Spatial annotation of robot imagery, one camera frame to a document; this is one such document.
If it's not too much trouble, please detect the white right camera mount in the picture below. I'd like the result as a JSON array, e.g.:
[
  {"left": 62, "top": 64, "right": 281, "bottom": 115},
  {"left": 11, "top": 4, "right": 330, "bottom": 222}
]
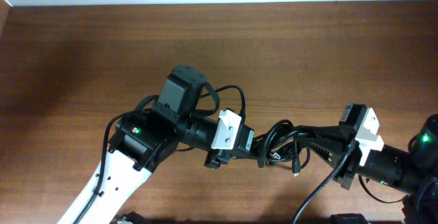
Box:
[{"left": 355, "top": 108, "right": 385, "bottom": 166}]

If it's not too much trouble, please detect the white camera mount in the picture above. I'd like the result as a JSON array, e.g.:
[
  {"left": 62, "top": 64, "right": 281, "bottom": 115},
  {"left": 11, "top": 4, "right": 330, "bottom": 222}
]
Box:
[
  {"left": 355, "top": 108, "right": 385, "bottom": 166},
  {"left": 211, "top": 110, "right": 242, "bottom": 150}
]

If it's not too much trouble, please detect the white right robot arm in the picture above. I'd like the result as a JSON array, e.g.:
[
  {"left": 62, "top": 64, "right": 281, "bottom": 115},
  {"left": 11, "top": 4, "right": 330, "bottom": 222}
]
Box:
[{"left": 298, "top": 114, "right": 437, "bottom": 223}]

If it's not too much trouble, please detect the black left camera cable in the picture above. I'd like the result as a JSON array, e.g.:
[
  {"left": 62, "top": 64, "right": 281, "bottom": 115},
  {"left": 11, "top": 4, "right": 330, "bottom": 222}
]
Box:
[{"left": 176, "top": 84, "right": 247, "bottom": 153}]

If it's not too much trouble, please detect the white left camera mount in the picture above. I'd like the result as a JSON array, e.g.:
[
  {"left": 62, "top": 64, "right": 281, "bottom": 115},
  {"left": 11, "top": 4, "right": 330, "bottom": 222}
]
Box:
[{"left": 211, "top": 110, "right": 242, "bottom": 150}]

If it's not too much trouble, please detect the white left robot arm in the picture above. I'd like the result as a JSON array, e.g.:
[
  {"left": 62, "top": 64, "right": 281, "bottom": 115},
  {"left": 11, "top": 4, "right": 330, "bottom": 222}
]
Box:
[{"left": 60, "top": 65, "right": 264, "bottom": 223}]

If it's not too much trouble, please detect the thick black cable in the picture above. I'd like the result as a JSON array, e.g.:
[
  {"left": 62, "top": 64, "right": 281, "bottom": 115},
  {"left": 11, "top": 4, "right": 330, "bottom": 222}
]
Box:
[{"left": 258, "top": 119, "right": 343, "bottom": 165}]

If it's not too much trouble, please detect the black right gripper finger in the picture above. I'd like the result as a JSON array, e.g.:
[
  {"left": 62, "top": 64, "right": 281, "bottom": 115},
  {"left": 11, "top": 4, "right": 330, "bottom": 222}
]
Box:
[
  {"left": 298, "top": 125, "right": 349, "bottom": 141},
  {"left": 307, "top": 140, "right": 345, "bottom": 164}
]

